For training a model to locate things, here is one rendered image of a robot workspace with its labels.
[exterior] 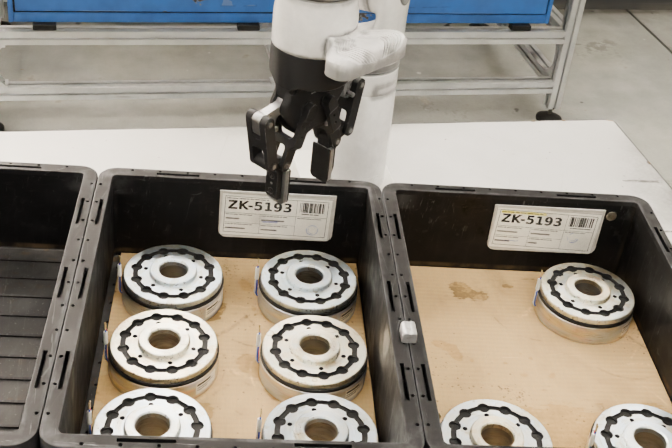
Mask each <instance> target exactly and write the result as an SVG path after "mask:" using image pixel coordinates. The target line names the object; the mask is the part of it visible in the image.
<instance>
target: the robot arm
mask: <svg viewBox="0 0 672 448"><path fill-rule="evenodd" d="M409 3H410V0H275V2H274V8H273V19H272V32H271V46H270V59H269V70H270V73H271V75H272V77H273V79H274V82H275V89H274V92H273V94H272V97H271V99H270V105H268V106H267V107H265V108H264V109H262V110H261V111H258V110H256V109H254V108H250V109H249V110H248V111H247V113H246V126H247V135H248V145H249V155H250V161H251V162H252V163H254V164H256V165H258V166H259V167H261V168H263V169H265V170H266V183H265V191H266V194H267V195H268V197H269V198H271V199H272V200H274V201H276V202H277V203H279V204H283V203H285V202H287V201H288V196H289V185H290V175H291V170H290V169H289V168H290V166H291V163H292V160H293V158H294V155H295V152H296V150H297V149H301V148H302V146H303V143H304V141H305V138H306V135H307V133H308V132H309V131H311V130H312V129H313V132H314V136H315V138H317V139H318V140H316V141H314V142H313V147H312V157H311V167H310V173H311V175H312V176H313V177H315V178H317V179H319V180H320V181H322V182H326V181H328V180H330V179H338V180H357V181H367V182H371V183H373V184H375V185H377V186H378V187H380V185H381V184H382V183H383V180H384V174H385V167H386V159H387V153H388V145H389V138H390V130H391V123H392V115H393V108H394V100H395V93H396V85H397V77H398V70H399V63H400V59H402V58H403V57H404V56H405V50H406V44H407V38H406V37H405V35H404V33H405V26H406V20H407V14H408V8H409ZM359 10H364V11H368V12H373V13H375V15H376V19H375V20H372V21H369V22H363V23H358V20H359ZM282 126H283V127H284V128H285V129H287V130H289V131H291V132H292V133H294V136H293V137H291V136H289V135H288V134H286V133H284V132H283V130H282ZM280 143H281V144H283V145H284V146H285V149H284V152H283V155H282V156H281V155H279V154H277V151H278V148H279V146H280ZM262 151H263V152H262Z"/></svg>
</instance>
